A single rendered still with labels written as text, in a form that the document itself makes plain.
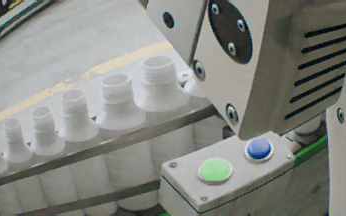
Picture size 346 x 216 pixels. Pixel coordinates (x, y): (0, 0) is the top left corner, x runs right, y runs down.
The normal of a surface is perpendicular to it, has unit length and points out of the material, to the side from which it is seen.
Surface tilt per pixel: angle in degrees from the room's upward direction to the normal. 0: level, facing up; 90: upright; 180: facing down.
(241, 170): 20
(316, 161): 90
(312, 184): 90
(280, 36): 116
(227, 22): 90
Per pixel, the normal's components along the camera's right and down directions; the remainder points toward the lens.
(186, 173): 0.07, -0.74
